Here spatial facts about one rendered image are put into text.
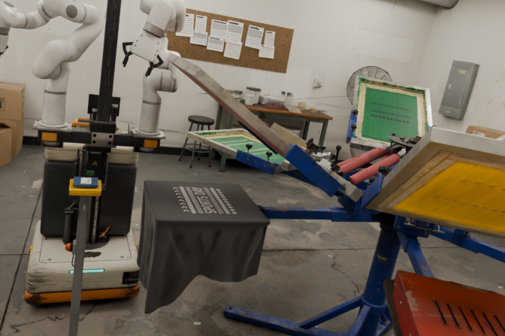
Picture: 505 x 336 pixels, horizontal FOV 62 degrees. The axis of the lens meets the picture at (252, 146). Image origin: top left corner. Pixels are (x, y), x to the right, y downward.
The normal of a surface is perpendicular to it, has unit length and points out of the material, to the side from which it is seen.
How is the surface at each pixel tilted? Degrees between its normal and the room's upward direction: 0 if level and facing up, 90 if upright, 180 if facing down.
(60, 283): 90
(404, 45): 90
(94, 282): 90
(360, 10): 90
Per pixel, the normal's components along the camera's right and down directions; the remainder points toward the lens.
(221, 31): 0.33, 0.24
